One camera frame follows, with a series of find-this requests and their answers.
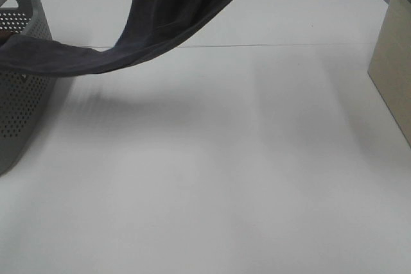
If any beige fabric storage bin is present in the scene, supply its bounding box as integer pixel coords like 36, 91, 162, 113
368, 0, 410, 143

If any grey perforated plastic laundry basket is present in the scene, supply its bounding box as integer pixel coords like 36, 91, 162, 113
1, 0, 56, 174

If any dark grey towel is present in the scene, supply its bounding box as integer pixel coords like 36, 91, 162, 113
1, 0, 233, 78

